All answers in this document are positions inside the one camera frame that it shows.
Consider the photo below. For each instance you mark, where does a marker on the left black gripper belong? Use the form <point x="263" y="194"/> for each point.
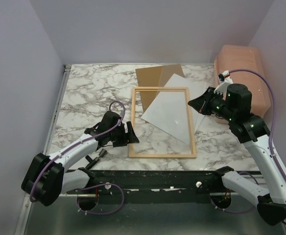
<point x="132" y="138"/>

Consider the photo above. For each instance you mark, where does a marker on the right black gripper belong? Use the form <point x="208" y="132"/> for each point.
<point x="201" y="103"/>

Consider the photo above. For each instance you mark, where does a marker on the light wooden picture frame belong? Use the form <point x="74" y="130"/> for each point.
<point x="162" y="155"/>

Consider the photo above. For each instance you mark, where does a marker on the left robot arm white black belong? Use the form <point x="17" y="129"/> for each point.
<point x="48" y="175"/>

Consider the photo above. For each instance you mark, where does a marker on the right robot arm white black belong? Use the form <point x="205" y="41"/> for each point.
<point x="253" y="133"/>

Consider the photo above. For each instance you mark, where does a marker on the brown cardboard backing board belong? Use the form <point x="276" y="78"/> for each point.
<point x="155" y="77"/>

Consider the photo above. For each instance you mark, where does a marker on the translucent pink plastic box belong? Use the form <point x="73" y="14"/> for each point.
<point x="240" y="57"/>

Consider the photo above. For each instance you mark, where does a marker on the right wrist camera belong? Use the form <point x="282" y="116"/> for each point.
<point x="225" y="80"/>

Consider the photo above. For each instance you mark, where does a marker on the black T-handle tool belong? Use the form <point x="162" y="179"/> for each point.
<point x="93" y="162"/>

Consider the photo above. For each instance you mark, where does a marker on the black mounting base rail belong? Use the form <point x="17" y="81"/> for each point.
<point x="154" y="187"/>

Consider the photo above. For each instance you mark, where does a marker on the aluminium extrusion rail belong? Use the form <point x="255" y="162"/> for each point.
<point x="41" y="194"/>

